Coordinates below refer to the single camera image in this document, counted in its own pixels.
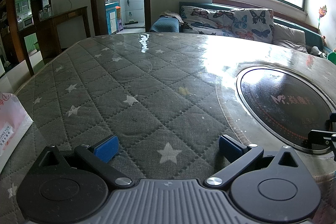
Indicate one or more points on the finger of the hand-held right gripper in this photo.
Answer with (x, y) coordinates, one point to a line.
(319, 138)

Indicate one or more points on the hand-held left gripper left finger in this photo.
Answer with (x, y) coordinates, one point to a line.
(106, 148)

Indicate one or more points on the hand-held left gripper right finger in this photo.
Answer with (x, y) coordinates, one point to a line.
(231, 146)

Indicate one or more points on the round black induction cooktop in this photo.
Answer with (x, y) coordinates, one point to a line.
(275, 113)

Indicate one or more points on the green plastic bucket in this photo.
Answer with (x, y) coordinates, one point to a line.
(332, 58)

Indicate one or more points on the grey plush toy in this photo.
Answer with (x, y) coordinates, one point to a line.
(317, 52)

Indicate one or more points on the white pink tissue packet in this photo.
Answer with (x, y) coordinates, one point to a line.
(13, 129)

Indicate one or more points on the teal sofa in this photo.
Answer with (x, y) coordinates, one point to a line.
(313, 39)

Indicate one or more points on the grey pillow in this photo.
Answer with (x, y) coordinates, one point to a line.
(288, 36)

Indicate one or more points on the butterfly print cushion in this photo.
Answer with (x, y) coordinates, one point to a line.
(207, 19)
(253, 26)

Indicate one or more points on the colourful pinwheel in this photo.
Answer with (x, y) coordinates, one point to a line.
(322, 12)

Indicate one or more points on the blue white cabinet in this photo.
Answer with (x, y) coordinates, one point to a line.
(110, 19)

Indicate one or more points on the stacked plastic stools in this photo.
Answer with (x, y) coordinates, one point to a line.
(119, 19)

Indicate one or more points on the mop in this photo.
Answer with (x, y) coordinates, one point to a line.
(130, 20)

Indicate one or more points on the blue quilted cloth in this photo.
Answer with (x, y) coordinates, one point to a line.
(164, 24)

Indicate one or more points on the beige towel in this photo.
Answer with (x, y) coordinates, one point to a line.
(170, 14)

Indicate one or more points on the microwave oven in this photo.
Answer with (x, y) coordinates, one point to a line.
(26, 22)

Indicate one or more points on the dark wooden shelf unit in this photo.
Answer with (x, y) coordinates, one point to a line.
(10, 19)

